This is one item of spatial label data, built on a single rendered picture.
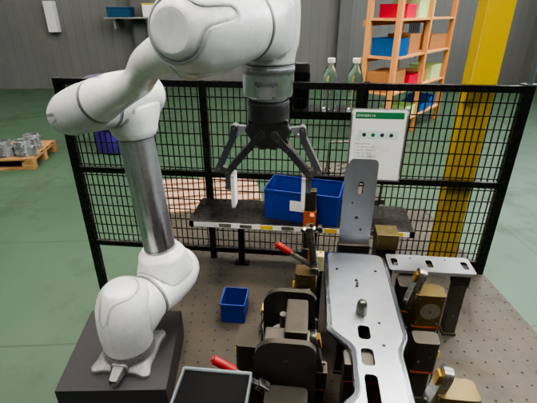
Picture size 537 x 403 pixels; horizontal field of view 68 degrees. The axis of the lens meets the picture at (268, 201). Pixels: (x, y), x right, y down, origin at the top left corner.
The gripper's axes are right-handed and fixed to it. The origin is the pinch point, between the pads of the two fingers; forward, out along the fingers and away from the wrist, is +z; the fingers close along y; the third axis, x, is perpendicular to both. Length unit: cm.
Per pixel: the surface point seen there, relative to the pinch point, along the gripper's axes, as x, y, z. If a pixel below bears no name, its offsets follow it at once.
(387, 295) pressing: 32, 34, 46
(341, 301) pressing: 27, 20, 46
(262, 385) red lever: -13.0, 0.1, 36.6
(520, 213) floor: 298, 218, 147
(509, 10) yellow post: 93, 76, -34
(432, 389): -6, 37, 42
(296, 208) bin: 71, 4, 37
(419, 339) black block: 15, 40, 47
